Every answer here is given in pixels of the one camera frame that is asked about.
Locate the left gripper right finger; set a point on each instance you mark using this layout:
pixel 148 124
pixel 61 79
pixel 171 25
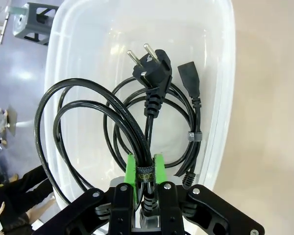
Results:
pixel 169 208

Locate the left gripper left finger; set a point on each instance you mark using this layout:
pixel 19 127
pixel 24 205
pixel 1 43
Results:
pixel 122 208

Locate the clear plastic storage container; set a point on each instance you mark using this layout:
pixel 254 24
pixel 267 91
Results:
pixel 88 49

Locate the grey metal bracket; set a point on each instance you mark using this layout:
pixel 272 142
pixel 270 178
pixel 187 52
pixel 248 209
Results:
pixel 36 14

